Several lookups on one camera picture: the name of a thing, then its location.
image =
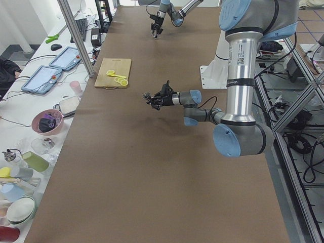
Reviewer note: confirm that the pink bowl with items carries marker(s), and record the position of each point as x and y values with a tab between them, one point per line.
48	122

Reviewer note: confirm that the pink cup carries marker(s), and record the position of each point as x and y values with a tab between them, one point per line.
75	85

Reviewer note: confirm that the black computer mouse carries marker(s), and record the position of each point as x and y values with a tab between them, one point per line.
55	47

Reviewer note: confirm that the steel double jigger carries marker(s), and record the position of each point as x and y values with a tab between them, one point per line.
148	99

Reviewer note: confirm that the wine glass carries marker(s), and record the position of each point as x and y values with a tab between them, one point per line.
45	146

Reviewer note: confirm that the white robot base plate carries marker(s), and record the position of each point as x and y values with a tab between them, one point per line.
214	76

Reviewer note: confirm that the blue tablet near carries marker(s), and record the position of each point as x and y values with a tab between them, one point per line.
42	80

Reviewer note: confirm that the light blue cup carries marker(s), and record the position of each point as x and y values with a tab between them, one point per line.
12	192

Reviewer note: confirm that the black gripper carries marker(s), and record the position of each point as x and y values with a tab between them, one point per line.
165	100
158	21

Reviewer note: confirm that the blue tablet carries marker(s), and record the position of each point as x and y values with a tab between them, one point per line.
67	59
42	80

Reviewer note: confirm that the green cup lying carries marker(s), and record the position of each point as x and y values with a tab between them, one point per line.
35	161

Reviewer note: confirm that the red container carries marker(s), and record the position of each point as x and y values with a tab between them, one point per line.
9	234

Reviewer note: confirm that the kitchen scale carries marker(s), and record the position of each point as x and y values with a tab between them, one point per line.
68	106

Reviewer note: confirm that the wooden cutting board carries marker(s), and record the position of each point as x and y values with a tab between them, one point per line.
112	71

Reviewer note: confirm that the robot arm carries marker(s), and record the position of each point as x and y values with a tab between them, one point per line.
246	24
177	17

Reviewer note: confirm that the aluminium frame post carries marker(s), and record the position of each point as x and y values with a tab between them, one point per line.
74	31

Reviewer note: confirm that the black keyboard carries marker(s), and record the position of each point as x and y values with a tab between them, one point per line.
82	27

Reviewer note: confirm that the white green rim bowl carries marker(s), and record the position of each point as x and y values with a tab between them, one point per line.
21	210

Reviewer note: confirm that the blue tablet far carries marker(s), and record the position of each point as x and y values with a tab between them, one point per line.
67	59

